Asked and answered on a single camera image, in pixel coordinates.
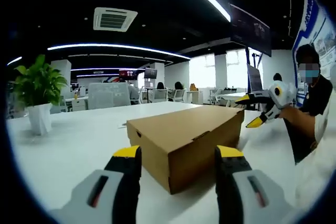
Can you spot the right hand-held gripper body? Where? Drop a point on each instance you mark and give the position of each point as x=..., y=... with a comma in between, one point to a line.
x=282, y=95

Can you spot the person in white shirt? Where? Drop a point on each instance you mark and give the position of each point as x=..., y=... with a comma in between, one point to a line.
x=315, y=176

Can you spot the frosted desk partition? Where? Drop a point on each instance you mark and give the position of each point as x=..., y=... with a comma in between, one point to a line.
x=109, y=95

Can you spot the short ceiling light strip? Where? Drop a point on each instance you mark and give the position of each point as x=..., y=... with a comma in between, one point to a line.
x=14, y=61

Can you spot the white office chair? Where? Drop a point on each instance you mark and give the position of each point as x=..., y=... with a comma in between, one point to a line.
x=160, y=95
x=179, y=95

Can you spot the blue wall poster board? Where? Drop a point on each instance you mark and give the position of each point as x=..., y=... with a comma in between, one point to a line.
x=309, y=11

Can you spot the curved ceiling light strip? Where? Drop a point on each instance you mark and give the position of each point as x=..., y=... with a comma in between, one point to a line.
x=105, y=45

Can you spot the orange bag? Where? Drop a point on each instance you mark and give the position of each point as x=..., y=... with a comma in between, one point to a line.
x=193, y=87

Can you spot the desk computer monitor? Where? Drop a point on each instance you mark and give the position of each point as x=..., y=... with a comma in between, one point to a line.
x=254, y=78

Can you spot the ceiling air conditioner vent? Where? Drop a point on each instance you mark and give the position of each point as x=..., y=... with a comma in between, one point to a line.
x=114, y=19

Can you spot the dark standing screen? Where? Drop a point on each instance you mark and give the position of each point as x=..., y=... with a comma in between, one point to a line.
x=150, y=73

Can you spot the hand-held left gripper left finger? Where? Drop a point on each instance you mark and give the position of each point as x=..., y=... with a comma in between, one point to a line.
x=102, y=195

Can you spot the red wall screen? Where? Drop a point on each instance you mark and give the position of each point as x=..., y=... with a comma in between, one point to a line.
x=127, y=73

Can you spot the person's right hand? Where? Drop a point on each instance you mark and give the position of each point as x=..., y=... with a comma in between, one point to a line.
x=287, y=112

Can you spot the brown cardboard shoe box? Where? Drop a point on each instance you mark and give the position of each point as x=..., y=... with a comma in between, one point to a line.
x=183, y=134

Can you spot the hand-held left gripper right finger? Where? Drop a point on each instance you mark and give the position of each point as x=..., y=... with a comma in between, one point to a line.
x=252, y=195

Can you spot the potted green plant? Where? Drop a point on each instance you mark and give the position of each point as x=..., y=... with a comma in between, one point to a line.
x=39, y=82

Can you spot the hanging black display screen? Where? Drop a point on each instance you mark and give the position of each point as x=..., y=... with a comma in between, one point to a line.
x=249, y=30

